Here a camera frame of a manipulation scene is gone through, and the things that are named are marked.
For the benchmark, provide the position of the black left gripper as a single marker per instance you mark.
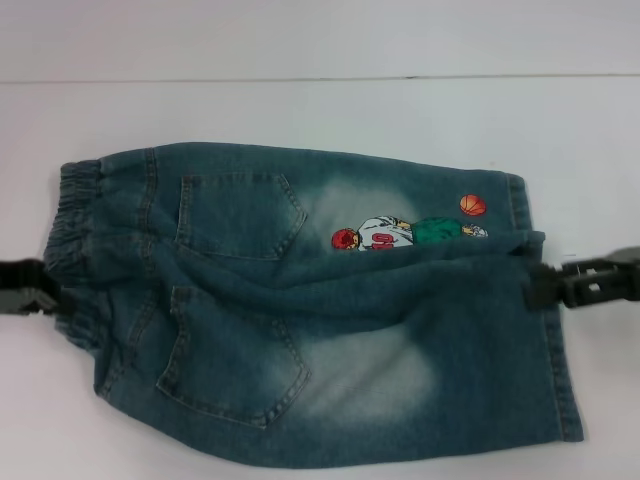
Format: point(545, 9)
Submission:
point(20, 295)

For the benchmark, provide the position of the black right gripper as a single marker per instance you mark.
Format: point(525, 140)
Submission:
point(610, 280)

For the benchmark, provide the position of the blue denim shorts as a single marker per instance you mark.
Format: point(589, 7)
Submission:
point(350, 325)

